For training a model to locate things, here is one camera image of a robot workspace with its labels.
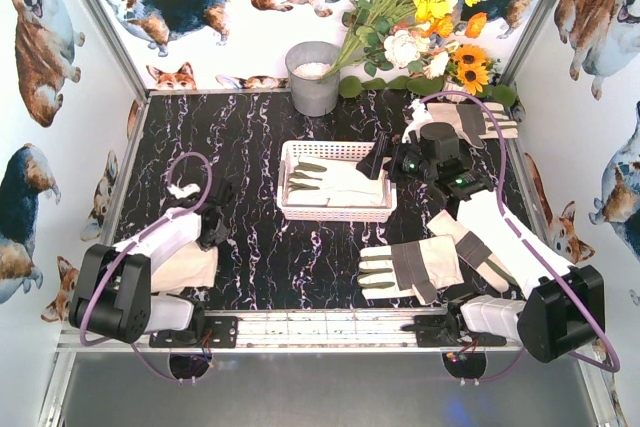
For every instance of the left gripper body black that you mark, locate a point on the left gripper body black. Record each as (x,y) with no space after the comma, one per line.
(213,219)

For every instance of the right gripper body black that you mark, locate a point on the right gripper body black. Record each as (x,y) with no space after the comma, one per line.
(392,163)

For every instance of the white plastic storage basket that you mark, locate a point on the white plastic storage basket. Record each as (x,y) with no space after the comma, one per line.
(344,150)

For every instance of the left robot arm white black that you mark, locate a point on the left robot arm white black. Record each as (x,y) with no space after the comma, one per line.
(132,288)

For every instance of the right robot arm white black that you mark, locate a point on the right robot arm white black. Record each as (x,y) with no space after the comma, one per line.
(563,306)

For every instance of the grey metal bucket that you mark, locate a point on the grey metal bucket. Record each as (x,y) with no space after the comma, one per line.
(313,82)

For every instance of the right edge work glove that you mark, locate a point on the right edge work glove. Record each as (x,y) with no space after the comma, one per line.
(470,248)

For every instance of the artificial flower bouquet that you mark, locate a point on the artificial flower bouquet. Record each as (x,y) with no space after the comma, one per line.
(433,40)

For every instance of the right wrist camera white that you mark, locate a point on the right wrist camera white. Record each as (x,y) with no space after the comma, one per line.
(420,117)

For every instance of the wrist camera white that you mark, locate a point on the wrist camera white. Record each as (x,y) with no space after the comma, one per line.
(420,117)
(183,192)

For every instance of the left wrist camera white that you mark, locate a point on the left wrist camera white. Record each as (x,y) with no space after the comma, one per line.
(183,192)

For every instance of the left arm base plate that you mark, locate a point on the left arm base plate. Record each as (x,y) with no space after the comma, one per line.
(215,332)

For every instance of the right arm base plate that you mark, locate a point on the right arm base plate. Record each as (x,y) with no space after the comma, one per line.
(435,331)

